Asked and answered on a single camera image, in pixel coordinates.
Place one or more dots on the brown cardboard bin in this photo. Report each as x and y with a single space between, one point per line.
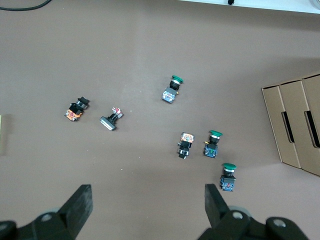
275 120
297 107
315 95

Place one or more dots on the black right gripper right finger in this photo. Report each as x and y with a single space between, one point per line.
215 212

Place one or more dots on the brown paper table cover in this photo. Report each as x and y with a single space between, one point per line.
125 50

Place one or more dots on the black rectangular pushbutton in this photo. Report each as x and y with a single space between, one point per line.
111 120

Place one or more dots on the black selector switch orange block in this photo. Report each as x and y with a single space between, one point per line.
76 110

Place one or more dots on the green mushroom pushbutton blue block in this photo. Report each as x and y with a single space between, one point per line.
228 177
172 88
212 143

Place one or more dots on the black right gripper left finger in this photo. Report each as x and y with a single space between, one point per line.
80 207

